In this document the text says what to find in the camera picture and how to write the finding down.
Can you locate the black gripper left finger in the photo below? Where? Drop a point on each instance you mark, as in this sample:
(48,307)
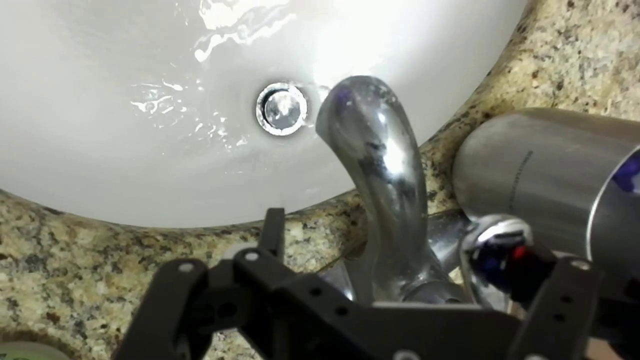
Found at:
(161,326)

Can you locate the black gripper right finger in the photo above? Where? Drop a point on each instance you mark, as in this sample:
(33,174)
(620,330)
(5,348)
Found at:
(558,323)

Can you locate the stainless steel metal cup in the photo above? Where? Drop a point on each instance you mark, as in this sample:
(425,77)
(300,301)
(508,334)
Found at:
(573,176)

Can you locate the chrome sink faucet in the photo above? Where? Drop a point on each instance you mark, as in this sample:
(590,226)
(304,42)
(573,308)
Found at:
(487,261)

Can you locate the white oval sink basin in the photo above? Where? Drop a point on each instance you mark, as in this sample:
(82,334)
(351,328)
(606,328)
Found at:
(200,112)

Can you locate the green soap pump bottle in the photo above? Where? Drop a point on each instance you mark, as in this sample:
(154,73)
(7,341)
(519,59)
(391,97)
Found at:
(31,350)

